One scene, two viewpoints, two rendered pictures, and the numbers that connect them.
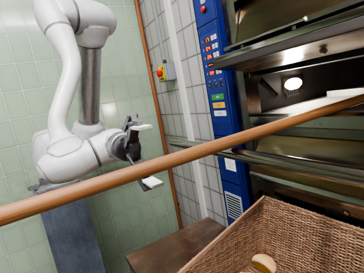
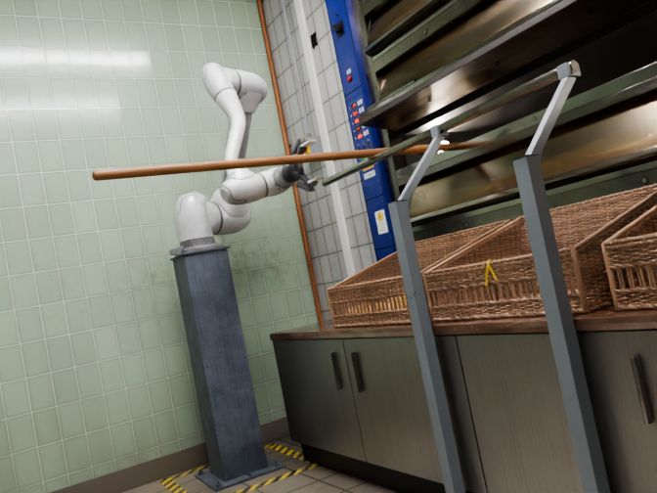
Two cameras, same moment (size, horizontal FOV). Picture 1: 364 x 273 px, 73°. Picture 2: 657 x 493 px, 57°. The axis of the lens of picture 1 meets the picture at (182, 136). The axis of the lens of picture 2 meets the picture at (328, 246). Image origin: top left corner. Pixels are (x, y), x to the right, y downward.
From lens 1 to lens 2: 1.71 m
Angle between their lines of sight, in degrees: 13
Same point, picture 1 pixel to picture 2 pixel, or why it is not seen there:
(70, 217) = (213, 282)
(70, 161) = (247, 183)
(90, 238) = (232, 310)
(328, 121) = (446, 154)
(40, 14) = (213, 82)
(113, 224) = not seen: hidden behind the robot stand
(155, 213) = not seen: hidden behind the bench
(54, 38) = (225, 100)
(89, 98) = not seen: hidden behind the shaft
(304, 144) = (437, 182)
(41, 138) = (190, 199)
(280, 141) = (421, 186)
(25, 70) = (153, 144)
